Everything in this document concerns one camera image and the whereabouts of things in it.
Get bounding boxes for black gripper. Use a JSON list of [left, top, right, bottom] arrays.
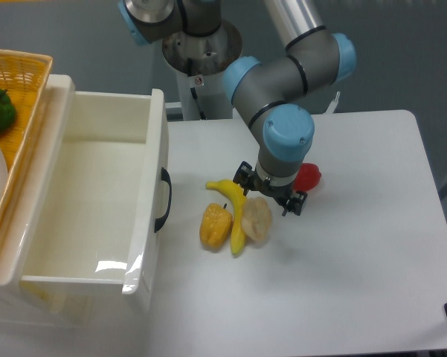
[[233, 161, 307, 216]]

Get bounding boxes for beige round bread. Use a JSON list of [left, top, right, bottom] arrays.
[[241, 197, 272, 242]]

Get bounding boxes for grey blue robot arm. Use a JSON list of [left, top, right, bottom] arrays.
[[118, 1, 356, 214]]

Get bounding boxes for red bell pepper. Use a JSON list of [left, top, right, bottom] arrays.
[[293, 163, 321, 192]]

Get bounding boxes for yellow banana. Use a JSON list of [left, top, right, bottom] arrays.
[[205, 179, 247, 257]]

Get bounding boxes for yellow bell pepper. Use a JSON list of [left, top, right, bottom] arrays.
[[199, 203, 233, 251]]

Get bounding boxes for white open drawer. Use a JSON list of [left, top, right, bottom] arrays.
[[22, 89, 168, 296]]

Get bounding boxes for white drawer cabinet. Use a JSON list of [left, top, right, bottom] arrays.
[[0, 75, 172, 356]]

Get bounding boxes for yellow woven basket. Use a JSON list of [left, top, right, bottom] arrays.
[[0, 49, 53, 248]]

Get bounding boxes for black cable on pedestal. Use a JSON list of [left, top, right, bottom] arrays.
[[187, 57, 208, 120]]

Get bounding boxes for black drawer handle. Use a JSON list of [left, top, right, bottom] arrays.
[[154, 167, 173, 233]]

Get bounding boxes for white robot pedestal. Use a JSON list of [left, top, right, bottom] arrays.
[[162, 19, 242, 120]]

